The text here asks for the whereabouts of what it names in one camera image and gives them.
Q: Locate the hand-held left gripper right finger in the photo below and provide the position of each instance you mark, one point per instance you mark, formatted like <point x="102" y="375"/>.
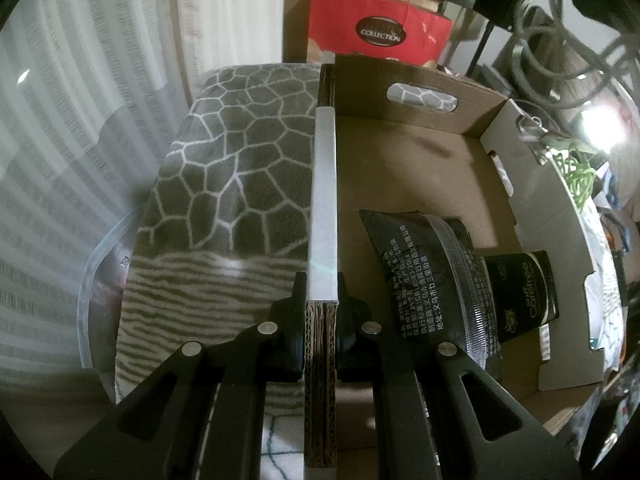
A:
<point x="351" y="342"/>

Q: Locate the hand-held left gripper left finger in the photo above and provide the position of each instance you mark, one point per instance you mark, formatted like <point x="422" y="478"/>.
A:
<point x="290" y="342"/>

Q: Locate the black plastic zip packet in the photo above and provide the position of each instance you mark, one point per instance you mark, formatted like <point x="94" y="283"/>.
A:
<point x="415" y="280"/>

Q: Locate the black cosmetic tube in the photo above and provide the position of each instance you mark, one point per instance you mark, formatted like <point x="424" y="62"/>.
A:
<point x="525" y="295"/>

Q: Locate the grey white patterned blanket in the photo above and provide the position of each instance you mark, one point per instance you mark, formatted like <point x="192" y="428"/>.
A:
<point x="235" y="170"/>

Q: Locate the clear plastic storage bin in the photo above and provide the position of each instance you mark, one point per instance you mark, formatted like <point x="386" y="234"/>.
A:
<point x="100" y="305"/>

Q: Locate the white curtain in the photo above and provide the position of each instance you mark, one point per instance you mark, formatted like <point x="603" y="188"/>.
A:
<point x="75" y="110"/>

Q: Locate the large brown cardboard box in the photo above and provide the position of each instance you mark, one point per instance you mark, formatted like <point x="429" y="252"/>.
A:
<point x="295" y="20"/>

